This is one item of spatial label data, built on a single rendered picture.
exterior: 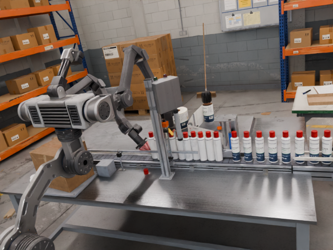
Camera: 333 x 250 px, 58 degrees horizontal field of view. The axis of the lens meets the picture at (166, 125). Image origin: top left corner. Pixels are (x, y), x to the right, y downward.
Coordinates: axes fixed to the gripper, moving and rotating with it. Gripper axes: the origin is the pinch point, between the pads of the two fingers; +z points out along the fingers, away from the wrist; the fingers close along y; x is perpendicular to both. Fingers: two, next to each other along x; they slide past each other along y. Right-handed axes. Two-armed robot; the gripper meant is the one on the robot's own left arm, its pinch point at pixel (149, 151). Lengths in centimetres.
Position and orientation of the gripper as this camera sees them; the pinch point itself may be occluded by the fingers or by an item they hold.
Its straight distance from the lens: 218.1
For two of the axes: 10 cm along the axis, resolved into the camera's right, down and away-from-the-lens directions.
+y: 3.3, -4.1, 8.5
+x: -6.4, 5.7, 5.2
